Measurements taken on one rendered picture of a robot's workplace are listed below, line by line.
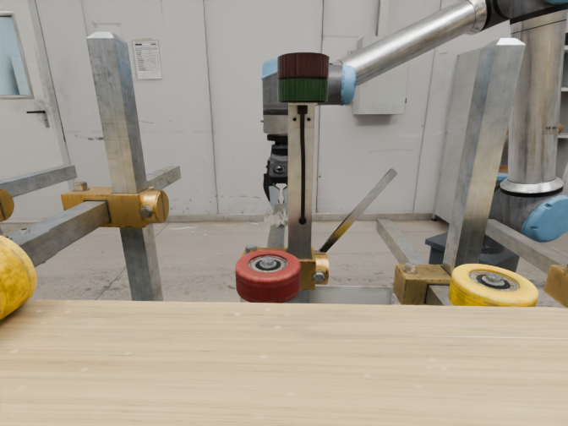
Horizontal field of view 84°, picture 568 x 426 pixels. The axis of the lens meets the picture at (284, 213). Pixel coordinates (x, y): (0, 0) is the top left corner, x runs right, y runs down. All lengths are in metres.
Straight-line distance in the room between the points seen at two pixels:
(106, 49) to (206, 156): 2.68
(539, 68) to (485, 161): 0.60
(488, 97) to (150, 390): 0.48
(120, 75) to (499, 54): 0.47
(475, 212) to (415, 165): 2.86
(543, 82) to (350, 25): 2.28
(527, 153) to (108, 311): 1.05
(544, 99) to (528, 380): 0.87
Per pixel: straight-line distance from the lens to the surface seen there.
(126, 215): 0.50
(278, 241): 0.56
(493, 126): 0.50
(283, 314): 0.31
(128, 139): 0.48
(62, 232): 0.44
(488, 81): 0.49
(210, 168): 3.14
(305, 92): 0.37
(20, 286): 0.37
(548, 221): 1.16
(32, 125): 3.77
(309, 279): 0.49
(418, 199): 3.47
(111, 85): 0.49
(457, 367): 0.29
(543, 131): 1.11
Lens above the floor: 1.08
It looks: 18 degrees down
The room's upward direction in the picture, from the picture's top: straight up
